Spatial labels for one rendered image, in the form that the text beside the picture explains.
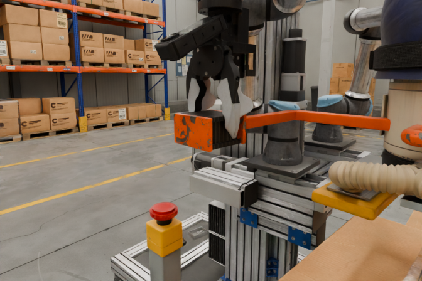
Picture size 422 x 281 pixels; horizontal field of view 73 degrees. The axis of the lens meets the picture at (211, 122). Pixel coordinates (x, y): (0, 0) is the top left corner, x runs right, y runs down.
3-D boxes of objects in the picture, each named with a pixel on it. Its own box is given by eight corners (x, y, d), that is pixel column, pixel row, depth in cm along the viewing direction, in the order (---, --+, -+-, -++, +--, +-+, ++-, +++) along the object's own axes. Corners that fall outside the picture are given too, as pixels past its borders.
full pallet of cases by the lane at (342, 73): (360, 130, 737) (366, 61, 710) (320, 126, 804) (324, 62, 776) (372, 124, 827) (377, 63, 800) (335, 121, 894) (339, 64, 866)
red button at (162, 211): (161, 232, 68) (161, 216, 67) (144, 221, 72) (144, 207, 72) (183, 221, 73) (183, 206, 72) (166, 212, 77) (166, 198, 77)
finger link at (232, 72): (247, 100, 42) (232, 44, 43) (240, 100, 41) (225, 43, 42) (225, 108, 46) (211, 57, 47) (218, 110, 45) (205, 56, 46)
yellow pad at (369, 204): (373, 222, 42) (376, 190, 42) (310, 201, 50) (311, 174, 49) (425, 172, 65) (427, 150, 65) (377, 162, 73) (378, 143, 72)
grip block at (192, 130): (208, 152, 42) (208, 118, 41) (174, 142, 48) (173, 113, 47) (246, 143, 47) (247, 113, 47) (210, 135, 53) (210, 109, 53)
